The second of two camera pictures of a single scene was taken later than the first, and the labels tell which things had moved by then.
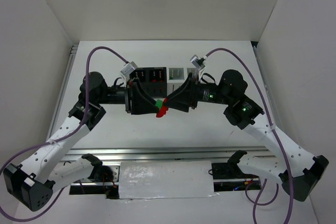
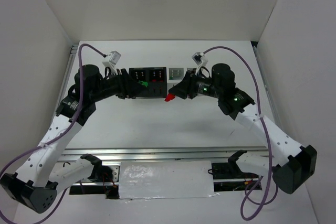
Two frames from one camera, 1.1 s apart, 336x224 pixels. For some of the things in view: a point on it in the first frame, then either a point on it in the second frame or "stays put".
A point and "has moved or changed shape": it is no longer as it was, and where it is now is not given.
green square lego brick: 159,103 -> 143,83
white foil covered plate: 142,180 stays put
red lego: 163,109 has moved or changed shape
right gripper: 193,93 -> 189,85
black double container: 153,78 stays put
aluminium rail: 109,154 stays put
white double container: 177,75 stays put
